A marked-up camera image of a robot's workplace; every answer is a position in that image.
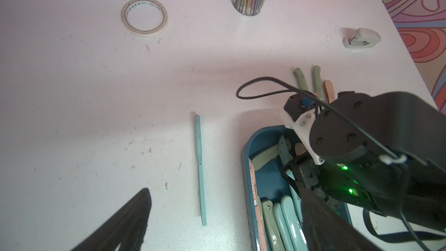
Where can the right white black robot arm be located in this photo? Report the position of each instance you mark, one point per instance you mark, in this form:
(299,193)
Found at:
(385,153)

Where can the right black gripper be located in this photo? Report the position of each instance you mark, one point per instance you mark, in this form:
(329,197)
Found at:
(301,172)

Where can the dark teal storage tray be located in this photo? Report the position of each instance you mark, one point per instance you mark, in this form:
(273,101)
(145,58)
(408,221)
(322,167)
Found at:
(281,206)

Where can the masking tape roll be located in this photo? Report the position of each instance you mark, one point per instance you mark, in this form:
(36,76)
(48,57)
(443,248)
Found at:
(144,18)

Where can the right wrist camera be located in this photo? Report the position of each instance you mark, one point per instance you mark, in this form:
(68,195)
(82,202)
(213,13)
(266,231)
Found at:
(299,114)

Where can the small white stapler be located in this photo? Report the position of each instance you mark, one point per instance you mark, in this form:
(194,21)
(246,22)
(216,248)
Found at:
(362,39)

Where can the long pink knife in tray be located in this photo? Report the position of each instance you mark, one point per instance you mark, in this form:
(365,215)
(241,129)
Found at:
(262,242)

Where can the teal knife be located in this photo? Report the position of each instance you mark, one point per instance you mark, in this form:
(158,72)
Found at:
(199,157)

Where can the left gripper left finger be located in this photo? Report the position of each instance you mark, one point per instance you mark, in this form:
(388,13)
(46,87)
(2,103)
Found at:
(125,230)

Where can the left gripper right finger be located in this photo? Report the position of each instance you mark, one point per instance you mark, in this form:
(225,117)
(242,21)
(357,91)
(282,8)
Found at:
(325,230)

